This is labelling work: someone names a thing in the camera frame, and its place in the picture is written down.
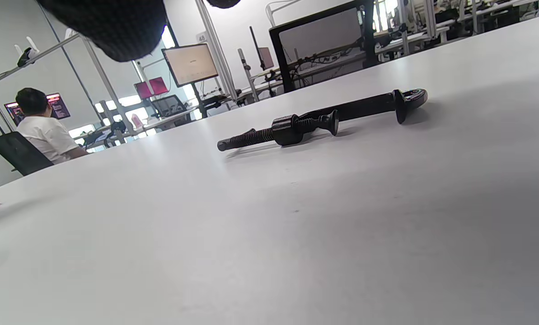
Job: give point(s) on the person's right hand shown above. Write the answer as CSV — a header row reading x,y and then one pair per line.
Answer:
x,y
115,27

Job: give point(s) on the black metal clamp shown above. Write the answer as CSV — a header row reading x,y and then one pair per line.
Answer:
x,y
292,128

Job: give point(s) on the pink screen monitor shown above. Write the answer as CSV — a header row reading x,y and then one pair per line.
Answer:
x,y
160,85
142,90

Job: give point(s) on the monitor with beige screen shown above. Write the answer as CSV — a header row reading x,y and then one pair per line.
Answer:
x,y
190,63

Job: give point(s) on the monitor with dark screen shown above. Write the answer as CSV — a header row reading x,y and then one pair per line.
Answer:
x,y
59,106

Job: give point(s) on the black office chair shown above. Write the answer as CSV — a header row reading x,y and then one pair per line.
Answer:
x,y
18,153

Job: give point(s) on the black framed monitor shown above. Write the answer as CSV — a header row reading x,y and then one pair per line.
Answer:
x,y
323,40

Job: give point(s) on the aluminium frame post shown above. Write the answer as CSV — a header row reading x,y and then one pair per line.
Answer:
x,y
208,25

